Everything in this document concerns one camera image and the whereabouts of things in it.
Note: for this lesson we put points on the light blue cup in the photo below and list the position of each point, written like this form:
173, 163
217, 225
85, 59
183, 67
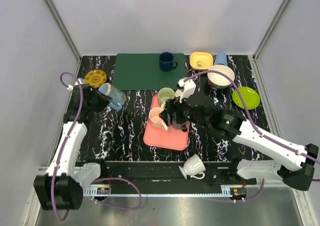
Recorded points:
221, 59

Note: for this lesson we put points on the dark blue mug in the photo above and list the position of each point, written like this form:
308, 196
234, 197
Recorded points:
167, 62

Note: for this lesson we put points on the dark green mat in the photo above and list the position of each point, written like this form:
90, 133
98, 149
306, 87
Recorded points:
143, 72

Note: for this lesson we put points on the yellow patterned saucer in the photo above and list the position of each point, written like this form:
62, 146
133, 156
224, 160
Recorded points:
96, 78

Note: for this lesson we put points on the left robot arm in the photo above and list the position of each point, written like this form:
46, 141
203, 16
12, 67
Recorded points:
60, 186

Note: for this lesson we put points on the small grey cup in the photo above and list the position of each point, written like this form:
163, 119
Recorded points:
182, 127

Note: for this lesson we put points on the blue patterned mug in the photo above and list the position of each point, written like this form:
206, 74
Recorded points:
117, 97

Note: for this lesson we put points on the large cream bowl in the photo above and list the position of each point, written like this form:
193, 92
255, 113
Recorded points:
218, 81

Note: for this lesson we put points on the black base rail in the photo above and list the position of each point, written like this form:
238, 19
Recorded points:
166, 171

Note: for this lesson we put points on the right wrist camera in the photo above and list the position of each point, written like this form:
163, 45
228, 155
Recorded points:
187, 86

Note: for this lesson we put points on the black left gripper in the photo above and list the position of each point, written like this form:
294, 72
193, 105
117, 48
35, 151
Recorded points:
97, 98

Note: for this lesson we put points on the small white mug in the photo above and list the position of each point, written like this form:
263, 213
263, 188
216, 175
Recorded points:
178, 93

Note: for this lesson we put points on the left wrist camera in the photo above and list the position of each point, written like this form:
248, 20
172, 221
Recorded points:
77, 82

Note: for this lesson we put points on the pink mug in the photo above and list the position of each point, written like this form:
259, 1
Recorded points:
155, 120

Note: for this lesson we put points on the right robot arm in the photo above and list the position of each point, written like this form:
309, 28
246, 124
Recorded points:
291, 163

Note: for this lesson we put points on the white footed teacup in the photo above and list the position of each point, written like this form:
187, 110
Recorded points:
193, 167

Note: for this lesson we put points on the yellow square bowl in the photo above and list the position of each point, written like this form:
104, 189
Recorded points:
201, 61

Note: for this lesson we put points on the light green mug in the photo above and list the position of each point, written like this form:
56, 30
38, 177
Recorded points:
165, 94

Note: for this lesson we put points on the lime green plate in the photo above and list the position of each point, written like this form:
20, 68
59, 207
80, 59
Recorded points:
250, 96

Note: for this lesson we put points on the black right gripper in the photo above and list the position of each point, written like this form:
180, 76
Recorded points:
172, 105

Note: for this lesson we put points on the pink plastic tray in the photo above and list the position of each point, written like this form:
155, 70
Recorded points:
172, 139

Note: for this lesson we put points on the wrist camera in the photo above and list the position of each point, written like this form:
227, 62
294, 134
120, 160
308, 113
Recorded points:
187, 86
77, 82

